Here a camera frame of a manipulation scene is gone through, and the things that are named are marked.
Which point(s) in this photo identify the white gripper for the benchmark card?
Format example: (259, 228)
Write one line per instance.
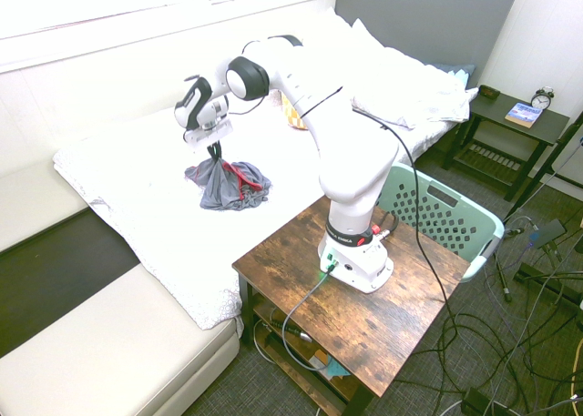
(207, 134)

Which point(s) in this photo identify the grey garment with red trim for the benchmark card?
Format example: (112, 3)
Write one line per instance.
(223, 188)

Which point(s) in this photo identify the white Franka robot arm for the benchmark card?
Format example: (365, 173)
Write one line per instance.
(350, 170)

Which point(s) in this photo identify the mint green laundry basket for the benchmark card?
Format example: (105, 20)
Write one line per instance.
(448, 225)

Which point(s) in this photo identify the white duvet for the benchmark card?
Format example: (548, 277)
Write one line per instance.
(136, 170)

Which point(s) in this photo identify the yellow patterned bolster pillow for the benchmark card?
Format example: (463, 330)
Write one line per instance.
(293, 118)

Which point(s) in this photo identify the plain white pillow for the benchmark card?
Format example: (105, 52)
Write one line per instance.
(346, 56)

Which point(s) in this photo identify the white window blind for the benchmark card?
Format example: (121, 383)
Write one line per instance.
(136, 2)

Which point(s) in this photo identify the cream upholstered bench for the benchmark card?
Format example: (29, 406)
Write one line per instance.
(114, 352)
(32, 206)

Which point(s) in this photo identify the grey metal connector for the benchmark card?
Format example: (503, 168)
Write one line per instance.
(303, 335)

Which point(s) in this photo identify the white patterned pillow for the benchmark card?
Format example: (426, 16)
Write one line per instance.
(423, 93)

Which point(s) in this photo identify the rustic wooden table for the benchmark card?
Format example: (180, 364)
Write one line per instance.
(346, 325)

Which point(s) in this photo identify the tan cardboard box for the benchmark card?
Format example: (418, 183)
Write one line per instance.
(319, 358)

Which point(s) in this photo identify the teal paper card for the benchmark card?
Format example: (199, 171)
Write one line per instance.
(338, 370)

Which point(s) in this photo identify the grey upholstered headboard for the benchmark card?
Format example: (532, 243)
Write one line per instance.
(432, 20)

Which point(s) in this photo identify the teal blue pillow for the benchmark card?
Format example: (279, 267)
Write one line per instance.
(460, 72)

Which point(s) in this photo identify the small dark box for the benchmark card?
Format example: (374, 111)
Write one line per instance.
(489, 92)

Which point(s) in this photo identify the black nightstand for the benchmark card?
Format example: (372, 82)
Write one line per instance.
(510, 129)

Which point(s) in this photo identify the blue paperback book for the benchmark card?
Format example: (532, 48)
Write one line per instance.
(524, 114)

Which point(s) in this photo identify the black twin-bell alarm clock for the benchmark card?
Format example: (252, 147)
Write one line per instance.
(542, 99)

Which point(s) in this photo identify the grey power adapter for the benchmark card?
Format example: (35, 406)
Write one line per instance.
(549, 233)

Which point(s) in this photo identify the black power brick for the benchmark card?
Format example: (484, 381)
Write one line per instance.
(475, 402)

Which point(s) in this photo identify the black camera stand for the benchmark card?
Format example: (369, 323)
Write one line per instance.
(546, 170)

